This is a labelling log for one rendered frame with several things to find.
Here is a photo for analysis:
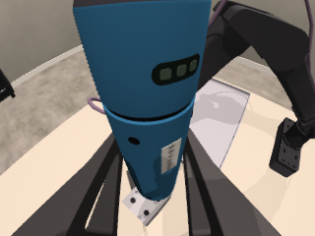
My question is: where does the grey l-shaped bracket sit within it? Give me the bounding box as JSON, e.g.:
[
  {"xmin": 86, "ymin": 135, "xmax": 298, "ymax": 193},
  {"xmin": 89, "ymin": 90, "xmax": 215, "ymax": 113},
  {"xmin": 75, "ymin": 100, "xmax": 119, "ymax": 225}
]
[{"xmin": 122, "ymin": 187, "xmax": 171, "ymax": 226}]

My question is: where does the blue electric screwdriver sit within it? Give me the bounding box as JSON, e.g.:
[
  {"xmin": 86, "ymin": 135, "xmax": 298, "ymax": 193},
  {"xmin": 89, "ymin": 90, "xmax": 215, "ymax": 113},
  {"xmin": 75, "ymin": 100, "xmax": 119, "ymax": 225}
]
[{"xmin": 73, "ymin": 0, "xmax": 212, "ymax": 201}]

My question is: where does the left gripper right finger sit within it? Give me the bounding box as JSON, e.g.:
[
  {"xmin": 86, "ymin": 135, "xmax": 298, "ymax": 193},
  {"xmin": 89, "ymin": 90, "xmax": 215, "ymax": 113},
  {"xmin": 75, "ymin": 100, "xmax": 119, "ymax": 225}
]
[{"xmin": 183, "ymin": 128, "xmax": 282, "ymax": 236}]

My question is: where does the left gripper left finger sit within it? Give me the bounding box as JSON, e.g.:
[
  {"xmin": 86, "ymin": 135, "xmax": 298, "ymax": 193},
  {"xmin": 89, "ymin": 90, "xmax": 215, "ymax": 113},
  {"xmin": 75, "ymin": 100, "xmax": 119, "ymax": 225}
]
[{"xmin": 11, "ymin": 132, "xmax": 123, "ymax": 236}]

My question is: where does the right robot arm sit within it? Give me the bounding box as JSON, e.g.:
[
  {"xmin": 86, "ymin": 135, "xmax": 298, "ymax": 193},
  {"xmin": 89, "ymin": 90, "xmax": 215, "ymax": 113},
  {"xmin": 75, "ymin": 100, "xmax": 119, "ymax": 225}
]
[{"xmin": 197, "ymin": 0, "xmax": 315, "ymax": 173}]

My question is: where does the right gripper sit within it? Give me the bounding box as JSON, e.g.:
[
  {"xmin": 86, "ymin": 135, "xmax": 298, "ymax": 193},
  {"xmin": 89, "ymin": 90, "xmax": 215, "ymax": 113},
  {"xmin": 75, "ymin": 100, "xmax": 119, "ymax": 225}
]
[{"xmin": 127, "ymin": 170, "xmax": 136, "ymax": 191}]

